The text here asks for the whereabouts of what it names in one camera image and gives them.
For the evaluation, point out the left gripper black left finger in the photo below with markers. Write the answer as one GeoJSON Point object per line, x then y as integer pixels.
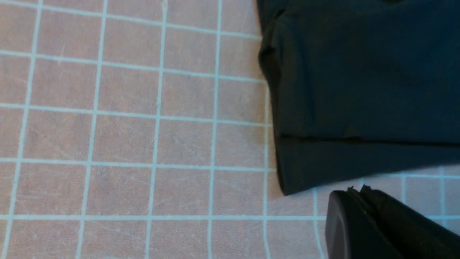
{"type": "Point", "coordinates": [351, 231]}

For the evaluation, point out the pink checkered tablecloth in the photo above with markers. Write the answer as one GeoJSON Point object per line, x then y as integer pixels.
{"type": "Point", "coordinates": [141, 129]}

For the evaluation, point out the dark gray long-sleeved shirt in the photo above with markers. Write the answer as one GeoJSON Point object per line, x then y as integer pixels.
{"type": "Point", "coordinates": [360, 87]}

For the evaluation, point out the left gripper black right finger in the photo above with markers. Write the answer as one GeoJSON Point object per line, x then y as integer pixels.
{"type": "Point", "coordinates": [413, 235]}

